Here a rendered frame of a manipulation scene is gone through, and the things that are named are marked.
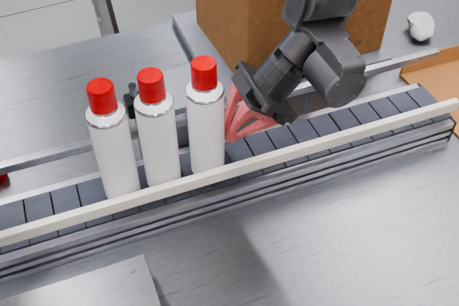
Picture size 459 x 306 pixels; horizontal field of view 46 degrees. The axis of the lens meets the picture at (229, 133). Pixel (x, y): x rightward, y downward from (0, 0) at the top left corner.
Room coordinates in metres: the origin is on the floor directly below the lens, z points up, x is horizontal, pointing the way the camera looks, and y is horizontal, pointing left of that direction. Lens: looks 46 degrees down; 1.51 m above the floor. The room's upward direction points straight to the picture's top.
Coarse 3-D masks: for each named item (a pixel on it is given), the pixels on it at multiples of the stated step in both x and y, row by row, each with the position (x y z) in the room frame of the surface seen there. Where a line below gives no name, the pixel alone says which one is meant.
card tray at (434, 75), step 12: (444, 48) 0.85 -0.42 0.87; (456, 48) 0.86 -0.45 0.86; (432, 60) 0.84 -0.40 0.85; (444, 60) 0.85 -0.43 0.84; (456, 60) 0.86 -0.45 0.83; (408, 72) 0.82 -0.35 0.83; (420, 72) 0.82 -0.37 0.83; (432, 72) 0.82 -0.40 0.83; (444, 72) 0.82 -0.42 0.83; (456, 72) 0.82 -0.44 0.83; (408, 84) 0.79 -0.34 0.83; (420, 84) 0.78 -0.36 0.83; (432, 84) 0.78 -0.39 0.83; (444, 84) 0.78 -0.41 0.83; (456, 84) 0.78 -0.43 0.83; (444, 96) 0.75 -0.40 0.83; (456, 96) 0.75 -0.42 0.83; (456, 120) 0.69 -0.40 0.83; (456, 132) 0.66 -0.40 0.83
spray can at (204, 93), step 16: (192, 64) 0.53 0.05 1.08; (208, 64) 0.53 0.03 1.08; (192, 80) 0.53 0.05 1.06; (208, 80) 0.52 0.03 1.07; (192, 96) 0.52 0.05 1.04; (208, 96) 0.52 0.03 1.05; (192, 112) 0.52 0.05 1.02; (208, 112) 0.51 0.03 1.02; (192, 128) 0.52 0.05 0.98; (208, 128) 0.51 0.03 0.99; (224, 128) 0.53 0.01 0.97; (192, 144) 0.52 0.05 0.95; (208, 144) 0.51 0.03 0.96; (224, 144) 0.53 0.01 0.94; (192, 160) 0.52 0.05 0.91; (208, 160) 0.51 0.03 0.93; (224, 160) 0.53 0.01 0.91
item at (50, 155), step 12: (432, 48) 0.73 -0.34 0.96; (396, 60) 0.70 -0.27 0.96; (408, 60) 0.70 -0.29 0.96; (420, 60) 0.71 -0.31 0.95; (372, 72) 0.67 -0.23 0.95; (300, 84) 0.64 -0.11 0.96; (288, 96) 0.62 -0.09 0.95; (180, 120) 0.56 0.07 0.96; (132, 132) 0.53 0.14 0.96; (72, 144) 0.51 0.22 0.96; (84, 144) 0.51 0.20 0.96; (24, 156) 0.49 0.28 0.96; (36, 156) 0.49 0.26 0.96; (48, 156) 0.49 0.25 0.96; (60, 156) 0.49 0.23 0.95; (0, 168) 0.47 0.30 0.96; (12, 168) 0.47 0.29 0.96; (24, 168) 0.48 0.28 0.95
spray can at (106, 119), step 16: (96, 80) 0.50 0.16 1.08; (96, 96) 0.48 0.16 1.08; (112, 96) 0.48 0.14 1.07; (96, 112) 0.48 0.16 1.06; (112, 112) 0.48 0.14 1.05; (96, 128) 0.47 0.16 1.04; (112, 128) 0.47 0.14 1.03; (128, 128) 0.49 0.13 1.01; (96, 144) 0.47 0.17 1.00; (112, 144) 0.47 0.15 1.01; (128, 144) 0.48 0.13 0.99; (96, 160) 0.48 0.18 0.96; (112, 160) 0.47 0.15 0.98; (128, 160) 0.48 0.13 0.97; (112, 176) 0.47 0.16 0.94; (128, 176) 0.47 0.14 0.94; (112, 192) 0.47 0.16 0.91; (128, 192) 0.47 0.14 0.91
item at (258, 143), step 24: (408, 96) 0.70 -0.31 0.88; (432, 96) 0.70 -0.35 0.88; (312, 120) 0.64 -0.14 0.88; (336, 120) 0.64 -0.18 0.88; (360, 120) 0.64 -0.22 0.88; (432, 120) 0.64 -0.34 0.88; (240, 144) 0.59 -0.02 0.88; (264, 144) 0.59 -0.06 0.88; (288, 144) 0.59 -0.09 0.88; (360, 144) 0.59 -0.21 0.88; (144, 168) 0.54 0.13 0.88; (264, 168) 0.54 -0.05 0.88; (48, 192) 0.49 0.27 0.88; (72, 192) 0.49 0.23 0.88; (96, 192) 0.49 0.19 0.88; (192, 192) 0.49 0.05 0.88; (0, 216) 0.45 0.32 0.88; (24, 216) 0.45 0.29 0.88; (48, 216) 0.45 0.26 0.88; (120, 216) 0.45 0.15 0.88; (24, 240) 0.41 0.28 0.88
